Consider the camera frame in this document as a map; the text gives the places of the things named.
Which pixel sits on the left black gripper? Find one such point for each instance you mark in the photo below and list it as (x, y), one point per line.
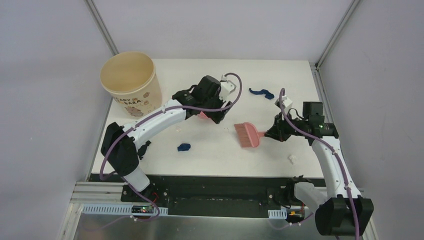
(216, 110)

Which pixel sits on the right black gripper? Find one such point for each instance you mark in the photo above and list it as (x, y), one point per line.
(277, 131)

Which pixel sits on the pink hand brush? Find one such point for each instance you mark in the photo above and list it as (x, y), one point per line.
(248, 135)

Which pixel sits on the pink plastic dustpan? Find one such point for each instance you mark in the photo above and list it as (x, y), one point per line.
(202, 115)

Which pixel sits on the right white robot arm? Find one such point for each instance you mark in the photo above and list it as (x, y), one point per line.
(342, 211)

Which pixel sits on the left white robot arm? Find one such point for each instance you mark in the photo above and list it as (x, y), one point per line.
(121, 143)

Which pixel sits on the white paper scrap right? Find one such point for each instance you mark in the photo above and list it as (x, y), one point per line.
(292, 159)

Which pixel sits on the long blue paper scrap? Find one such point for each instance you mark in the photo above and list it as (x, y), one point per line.
(263, 92)

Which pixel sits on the dark blue paper ball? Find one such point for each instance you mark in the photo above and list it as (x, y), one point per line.
(183, 147)

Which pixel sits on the black paper scrap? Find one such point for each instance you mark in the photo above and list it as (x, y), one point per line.
(142, 150)

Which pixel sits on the beige paper bucket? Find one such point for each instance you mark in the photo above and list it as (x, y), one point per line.
(130, 78)

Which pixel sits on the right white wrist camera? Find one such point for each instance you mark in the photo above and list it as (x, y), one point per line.
(285, 103)

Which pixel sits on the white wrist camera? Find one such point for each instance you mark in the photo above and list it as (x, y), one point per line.
(226, 88)
(285, 103)

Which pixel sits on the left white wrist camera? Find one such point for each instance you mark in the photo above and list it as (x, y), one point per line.
(226, 88)

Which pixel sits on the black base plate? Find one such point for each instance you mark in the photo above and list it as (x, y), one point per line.
(226, 208)

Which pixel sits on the right aluminium frame post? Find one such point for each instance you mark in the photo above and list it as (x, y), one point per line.
(337, 32)

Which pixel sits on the aluminium frame post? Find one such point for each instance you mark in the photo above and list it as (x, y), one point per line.
(337, 32)
(101, 26)

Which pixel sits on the aluminium front rail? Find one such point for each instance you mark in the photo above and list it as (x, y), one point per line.
(119, 192)

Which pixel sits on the left aluminium frame post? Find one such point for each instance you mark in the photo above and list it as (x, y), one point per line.
(101, 26)

